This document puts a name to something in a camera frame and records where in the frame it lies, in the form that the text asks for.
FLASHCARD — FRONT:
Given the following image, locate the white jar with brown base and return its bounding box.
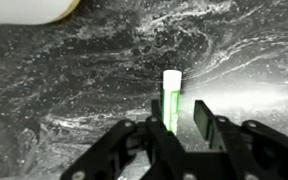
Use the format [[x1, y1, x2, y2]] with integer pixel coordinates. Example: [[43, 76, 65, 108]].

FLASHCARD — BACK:
[[0, 0, 82, 26]]

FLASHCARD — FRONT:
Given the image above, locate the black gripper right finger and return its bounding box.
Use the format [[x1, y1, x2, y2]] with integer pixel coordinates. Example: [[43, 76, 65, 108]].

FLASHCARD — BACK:
[[193, 99, 288, 180]]

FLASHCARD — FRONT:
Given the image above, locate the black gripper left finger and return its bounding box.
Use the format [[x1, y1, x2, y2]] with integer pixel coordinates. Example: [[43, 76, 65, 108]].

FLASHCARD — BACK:
[[59, 99, 187, 180]]

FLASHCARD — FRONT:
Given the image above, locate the green white marker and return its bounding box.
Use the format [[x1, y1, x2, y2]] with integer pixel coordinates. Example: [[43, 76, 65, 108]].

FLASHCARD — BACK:
[[160, 69, 184, 136]]

